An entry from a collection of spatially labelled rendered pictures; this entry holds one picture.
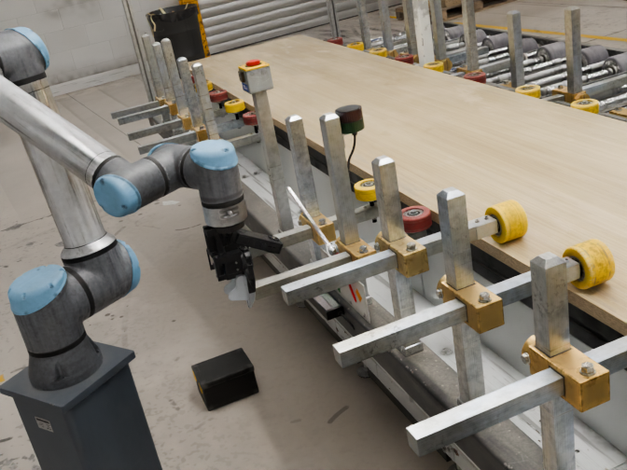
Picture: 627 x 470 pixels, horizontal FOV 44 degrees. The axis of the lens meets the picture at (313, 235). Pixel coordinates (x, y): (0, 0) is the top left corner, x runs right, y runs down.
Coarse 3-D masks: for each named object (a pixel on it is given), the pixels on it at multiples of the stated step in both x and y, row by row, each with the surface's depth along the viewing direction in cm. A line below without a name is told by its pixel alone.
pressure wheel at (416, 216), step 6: (402, 210) 184; (408, 210) 184; (414, 210) 181; (420, 210) 183; (426, 210) 181; (402, 216) 180; (408, 216) 180; (414, 216) 179; (420, 216) 179; (426, 216) 179; (408, 222) 179; (414, 222) 178; (420, 222) 178; (426, 222) 179; (408, 228) 180; (414, 228) 179; (420, 228) 179; (426, 228) 180
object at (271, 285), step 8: (408, 232) 182; (416, 232) 182; (424, 232) 183; (336, 256) 178; (344, 256) 177; (312, 264) 177; (320, 264) 176; (328, 264) 176; (336, 264) 177; (344, 264) 177; (288, 272) 175; (296, 272) 174; (304, 272) 174; (312, 272) 175; (320, 272) 176; (264, 280) 174; (272, 280) 173; (280, 280) 172; (288, 280) 173; (296, 280) 174; (256, 288) 171; (264, 288) 172; (272, 288) 172; (280, 288) 173; (256, 296) 171; (264, 296) 172
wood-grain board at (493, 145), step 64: (320, 64) 351; (384, 64) 329; (320, 128) 260; (384, 128) 247; (448, 128) 236; (512, 128) 226; (576, 128) 217; (512, 192) 184; (576, 192) 178; (512, 256) 155
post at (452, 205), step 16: (448, 192) 127; (448, 208) 127; (464, 208) 128; (448, 224) 128; (464, 224) 129; (448, 240) 130; (464, 240) 130; (448, 256) 132; (464, 256) 131; (448, 272) 134; (464, 272) 132; (464, 336) 137; (464, 352) 138; (480, 352) 139; (464, 368) 140; (480, 368) 141; (464, 384) 142; (480, 384) 142; (464, 400) 144
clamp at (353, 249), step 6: (336, 240) 186; (360, 240) 182; (342, 246) 181; (348, 246) 179; (354, 246) 179; (348, 252) 178; (354, 252) 176; (372, 252) 175; (354, 258) 176; (360, 258) 174
